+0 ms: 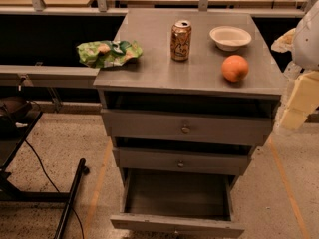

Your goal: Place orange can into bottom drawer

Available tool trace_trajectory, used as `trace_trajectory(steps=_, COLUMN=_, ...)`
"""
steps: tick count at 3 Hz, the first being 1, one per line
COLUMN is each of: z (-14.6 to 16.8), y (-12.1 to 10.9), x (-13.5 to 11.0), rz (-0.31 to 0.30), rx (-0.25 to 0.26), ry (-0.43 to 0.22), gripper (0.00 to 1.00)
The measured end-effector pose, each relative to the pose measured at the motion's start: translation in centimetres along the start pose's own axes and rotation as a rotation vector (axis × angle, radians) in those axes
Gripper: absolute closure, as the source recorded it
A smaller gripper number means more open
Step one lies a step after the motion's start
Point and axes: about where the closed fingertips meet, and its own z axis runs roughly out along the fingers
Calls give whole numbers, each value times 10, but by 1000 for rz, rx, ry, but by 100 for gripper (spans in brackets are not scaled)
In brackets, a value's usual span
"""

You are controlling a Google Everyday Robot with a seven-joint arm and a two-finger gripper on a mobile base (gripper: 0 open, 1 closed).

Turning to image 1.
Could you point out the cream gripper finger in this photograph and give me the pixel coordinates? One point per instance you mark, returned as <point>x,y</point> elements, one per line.
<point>303,101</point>
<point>284,43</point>

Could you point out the orange soda can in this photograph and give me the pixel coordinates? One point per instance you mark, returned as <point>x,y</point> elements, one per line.
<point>180,40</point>

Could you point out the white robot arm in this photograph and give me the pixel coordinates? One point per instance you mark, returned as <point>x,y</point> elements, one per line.
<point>305,57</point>

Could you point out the grey middle drawer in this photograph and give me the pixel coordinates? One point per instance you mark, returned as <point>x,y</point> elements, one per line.
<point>180,161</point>

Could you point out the grey drawer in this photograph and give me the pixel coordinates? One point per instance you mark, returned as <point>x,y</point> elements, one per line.
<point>178,203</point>
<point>186,127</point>
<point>180,161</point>

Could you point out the grey wooden drawer cabinet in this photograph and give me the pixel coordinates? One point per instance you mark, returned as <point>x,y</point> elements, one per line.
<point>158,83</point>

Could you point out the grey top drawer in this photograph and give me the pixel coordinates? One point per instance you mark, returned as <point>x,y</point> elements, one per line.
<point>186,127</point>

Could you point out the grey bottom drawer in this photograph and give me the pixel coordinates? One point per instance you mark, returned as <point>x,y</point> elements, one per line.
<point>178,203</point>

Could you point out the orange fruit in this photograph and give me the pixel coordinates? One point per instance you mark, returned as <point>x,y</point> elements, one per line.
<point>235,68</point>

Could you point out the white paper bowl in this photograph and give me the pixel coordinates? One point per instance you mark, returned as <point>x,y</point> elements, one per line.
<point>228,38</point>

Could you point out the green chip bag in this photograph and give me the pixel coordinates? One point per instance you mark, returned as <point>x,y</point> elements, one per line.
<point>103,54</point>

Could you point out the grey metal shelf rail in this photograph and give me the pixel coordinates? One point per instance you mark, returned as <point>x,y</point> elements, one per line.
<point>47,76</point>

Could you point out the black metal stand frame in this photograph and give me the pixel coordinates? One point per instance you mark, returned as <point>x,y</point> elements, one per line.
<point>39,186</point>

